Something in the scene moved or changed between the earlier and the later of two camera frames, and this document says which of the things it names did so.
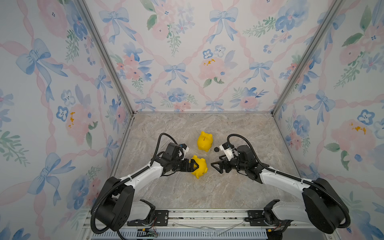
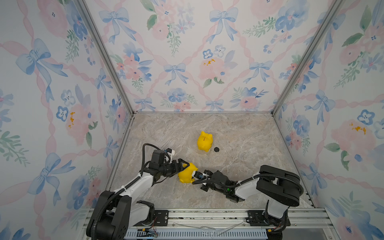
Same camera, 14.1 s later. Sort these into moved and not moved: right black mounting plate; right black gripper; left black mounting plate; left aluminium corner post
Moved: right black gripper
Not moved: left black mounting plate; right black mounting plate; left aluminium corner post
